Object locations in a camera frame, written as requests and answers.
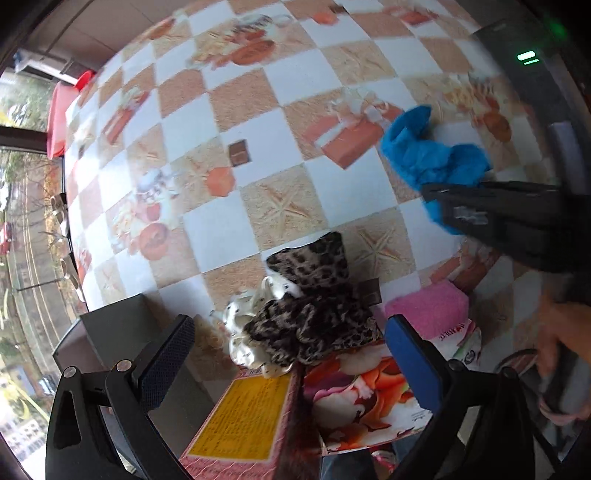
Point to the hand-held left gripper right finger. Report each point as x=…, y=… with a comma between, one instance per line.
x=411, y=364

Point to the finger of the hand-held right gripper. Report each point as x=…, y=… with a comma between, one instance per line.
x=485, y=194
x=480, y=224

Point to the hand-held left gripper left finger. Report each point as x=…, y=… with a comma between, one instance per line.
x=166, y=364

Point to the blue cloth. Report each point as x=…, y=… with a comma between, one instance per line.
x=429, y=157

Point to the leopard print scrunchie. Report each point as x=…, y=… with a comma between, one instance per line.
x=318, y=318

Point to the person's right hand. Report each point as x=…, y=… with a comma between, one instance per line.
x=554, y=327

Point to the white tissue pack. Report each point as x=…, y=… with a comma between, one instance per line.
x=464, y=344

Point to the grey chair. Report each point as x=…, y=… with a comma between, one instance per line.
x=106, y=332

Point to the white dotted scrunchie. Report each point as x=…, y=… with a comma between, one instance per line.
x=244, y=323

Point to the red cardboard box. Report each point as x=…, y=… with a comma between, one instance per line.
x=249, y=415

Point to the person's jeans leg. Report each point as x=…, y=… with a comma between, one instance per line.
x=341, y=468

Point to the checkered printed tablecloth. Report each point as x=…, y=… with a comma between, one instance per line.
x=286, y=74

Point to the red plastic stool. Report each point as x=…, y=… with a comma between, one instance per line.
x=60, y=124

